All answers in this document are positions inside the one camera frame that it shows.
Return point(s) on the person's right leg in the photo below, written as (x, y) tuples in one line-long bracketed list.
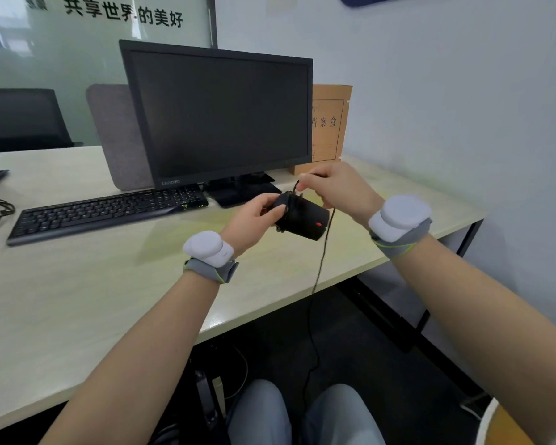
[(345, 419)]

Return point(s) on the printed glass partition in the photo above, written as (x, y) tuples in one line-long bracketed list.
[(97, 64)]

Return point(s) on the black mouse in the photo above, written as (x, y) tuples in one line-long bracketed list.
[(306, 224)]

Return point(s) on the pale wooden table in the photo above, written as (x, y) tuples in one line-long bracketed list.
[(37, 169), (74, 310)]

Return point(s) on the grey table side panel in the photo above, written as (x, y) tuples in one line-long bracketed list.
[(389, 291)]

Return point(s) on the person's right forearm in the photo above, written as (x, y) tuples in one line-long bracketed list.
[(482, 310)]

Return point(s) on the black computer monitor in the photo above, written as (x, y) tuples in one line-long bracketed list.
[(213, 115)]

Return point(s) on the black office chair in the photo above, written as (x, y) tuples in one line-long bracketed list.
[(23, 120)]

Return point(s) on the black metal table frame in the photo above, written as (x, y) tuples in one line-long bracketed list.
[(471, 238)]

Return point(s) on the person's left hand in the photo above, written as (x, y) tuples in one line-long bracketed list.
[(252, 224)]

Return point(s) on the person's left forearm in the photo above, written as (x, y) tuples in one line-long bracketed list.
[(134, 366)]

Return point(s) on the person's leg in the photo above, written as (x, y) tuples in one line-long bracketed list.
[(345, 419), (259, 417)]

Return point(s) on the person's right hand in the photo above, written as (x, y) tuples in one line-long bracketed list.
[(343, 189)]

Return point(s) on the person's left leg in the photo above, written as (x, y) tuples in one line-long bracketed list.
[(259, 417)]

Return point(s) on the grey felt divider panel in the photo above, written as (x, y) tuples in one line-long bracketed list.
[(116, 139)]

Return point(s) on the yellow chair white rim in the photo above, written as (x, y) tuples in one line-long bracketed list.
[(505, 433)]

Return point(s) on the brown cardboard file box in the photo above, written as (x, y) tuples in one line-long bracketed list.
[(329, 125)]

